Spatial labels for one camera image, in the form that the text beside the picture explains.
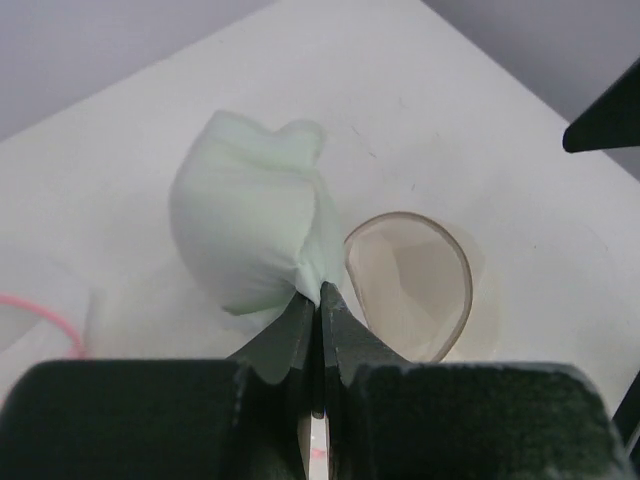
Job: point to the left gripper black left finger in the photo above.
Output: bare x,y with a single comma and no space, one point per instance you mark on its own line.
243,417

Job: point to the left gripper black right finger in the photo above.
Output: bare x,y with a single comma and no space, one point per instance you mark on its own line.
388,418

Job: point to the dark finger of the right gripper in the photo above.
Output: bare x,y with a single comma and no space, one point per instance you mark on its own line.
611,121

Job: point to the cream mesh laundry bag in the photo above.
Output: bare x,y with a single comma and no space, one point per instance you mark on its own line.
423,287

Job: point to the pale green bra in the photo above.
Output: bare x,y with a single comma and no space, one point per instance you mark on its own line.
252,217

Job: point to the pink-trimmed mesh bag middle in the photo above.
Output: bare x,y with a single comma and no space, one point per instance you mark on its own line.
44,315

